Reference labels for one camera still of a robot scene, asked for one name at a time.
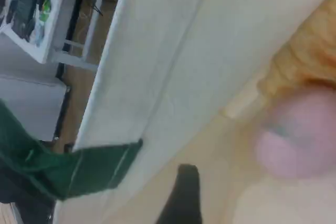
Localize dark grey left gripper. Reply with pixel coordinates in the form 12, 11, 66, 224
0, 171, 57, 213

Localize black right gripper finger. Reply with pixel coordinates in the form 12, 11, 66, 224
152, 163, 204, 224

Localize pink peach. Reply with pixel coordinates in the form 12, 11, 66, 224
256, 87, 336, 179

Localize white canvas bag green handles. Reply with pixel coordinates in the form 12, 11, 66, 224
0, 0, 336, 224

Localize long ridged bread loaf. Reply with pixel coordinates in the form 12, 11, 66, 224
258, 0, 336, 99

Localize white background desk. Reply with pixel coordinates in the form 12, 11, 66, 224
0, 0, 108, 65

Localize black electronic device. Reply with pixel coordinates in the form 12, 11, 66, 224
10, 0, 39, 40

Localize green plastic bottle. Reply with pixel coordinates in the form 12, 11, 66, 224
38, 0, 53, 23

